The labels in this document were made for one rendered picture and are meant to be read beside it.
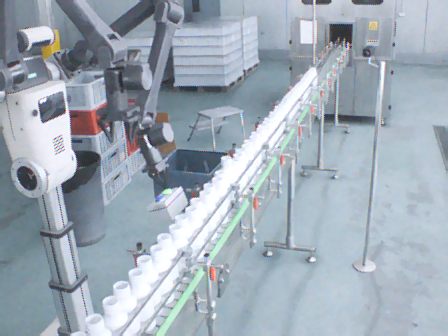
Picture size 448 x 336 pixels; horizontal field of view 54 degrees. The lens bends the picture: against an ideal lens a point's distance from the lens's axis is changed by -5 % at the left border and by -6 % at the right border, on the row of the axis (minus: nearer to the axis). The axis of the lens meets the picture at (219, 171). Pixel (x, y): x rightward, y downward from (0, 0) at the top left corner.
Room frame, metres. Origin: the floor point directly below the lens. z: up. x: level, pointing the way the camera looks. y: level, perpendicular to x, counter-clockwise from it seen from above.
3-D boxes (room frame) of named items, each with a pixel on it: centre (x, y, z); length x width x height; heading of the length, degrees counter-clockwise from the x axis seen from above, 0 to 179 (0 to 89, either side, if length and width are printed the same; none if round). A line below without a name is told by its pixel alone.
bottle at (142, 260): (0.98, 0.20, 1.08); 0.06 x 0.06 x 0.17
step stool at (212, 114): (5.35, 0.01, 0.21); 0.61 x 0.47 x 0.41; 33
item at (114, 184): (4.04, 1.14, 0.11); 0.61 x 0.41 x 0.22; 166
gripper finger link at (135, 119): (1.21, 0.25, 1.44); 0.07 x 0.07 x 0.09; 70
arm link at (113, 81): (1.22, 0.26, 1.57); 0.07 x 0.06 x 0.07; 70
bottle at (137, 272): (0.92, 0.21, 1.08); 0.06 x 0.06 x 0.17
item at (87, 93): (4.04, 1.15, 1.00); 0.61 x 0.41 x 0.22; 167
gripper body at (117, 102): (1.22, 0.26, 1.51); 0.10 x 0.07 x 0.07; 70
